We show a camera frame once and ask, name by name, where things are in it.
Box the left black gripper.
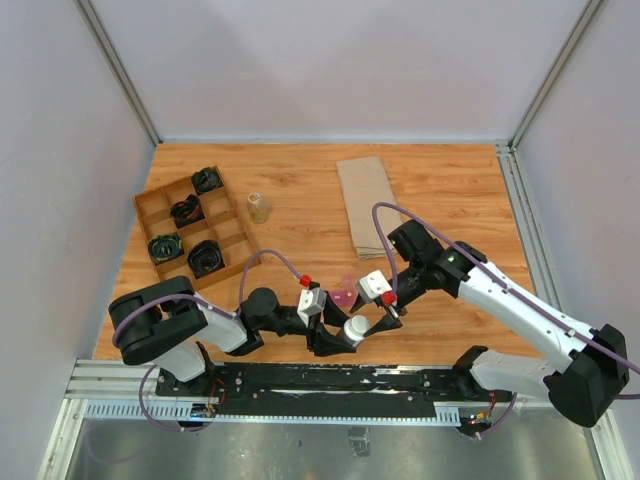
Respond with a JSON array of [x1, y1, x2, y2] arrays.
[[258, 294, 360, 357]]

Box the white capped pill bottle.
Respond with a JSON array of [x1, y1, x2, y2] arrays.
[[338, 315, 370, 348]]

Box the pink weekly pill organizer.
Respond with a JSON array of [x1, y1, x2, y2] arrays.
[[328, 274, 358, 309]]

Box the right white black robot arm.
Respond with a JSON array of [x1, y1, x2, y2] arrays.
[[351, 220, 629, 427]]

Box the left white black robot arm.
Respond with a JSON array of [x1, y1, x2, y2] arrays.
[[109, 276, 369, 396]]

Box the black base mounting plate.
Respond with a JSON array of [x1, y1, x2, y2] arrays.
[[155, 362, 512, 410]]

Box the clear bottle yellow capsules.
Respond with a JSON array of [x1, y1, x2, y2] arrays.
[[247, 192, 270, 224]]

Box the wooden compartment tray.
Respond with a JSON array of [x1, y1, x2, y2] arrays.
[[133, 166, 257, 290]]

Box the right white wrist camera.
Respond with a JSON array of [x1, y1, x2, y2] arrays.
[[356, 270, 396, 307]]

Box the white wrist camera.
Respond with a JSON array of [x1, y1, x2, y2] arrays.
[[297, 274, 327, 320], [356, 270, 396, 307]]

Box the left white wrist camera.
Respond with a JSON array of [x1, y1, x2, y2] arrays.
[[297, 274, 327, 320]]

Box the black coiled cable bottom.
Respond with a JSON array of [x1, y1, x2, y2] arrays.
[[186, 239, 224, 277]]

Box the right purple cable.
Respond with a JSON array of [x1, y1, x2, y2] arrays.
[[372, 201, 640, 441]]

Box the grey slotted cable duct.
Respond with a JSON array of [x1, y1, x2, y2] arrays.
[[83, 397, 462, 427]]

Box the black coiled cable middle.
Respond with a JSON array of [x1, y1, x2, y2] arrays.
[[169, 194, 205, 226]]

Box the black green coiled cable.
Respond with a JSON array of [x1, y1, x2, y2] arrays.
[[147, 232, 183, 266]]

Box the black coiled cable top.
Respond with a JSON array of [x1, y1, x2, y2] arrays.
[[192, 168, 224, 195]]

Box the right aluminium frame post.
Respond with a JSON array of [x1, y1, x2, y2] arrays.
[[508, 0, 608, 150]]

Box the aluminium frame post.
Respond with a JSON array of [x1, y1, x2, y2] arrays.
[[508, 0, 608, 150], [73, 0, 162, 147]]

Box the left aluminium frame post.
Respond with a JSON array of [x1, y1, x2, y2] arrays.
[[73, 0, 162, 147]]

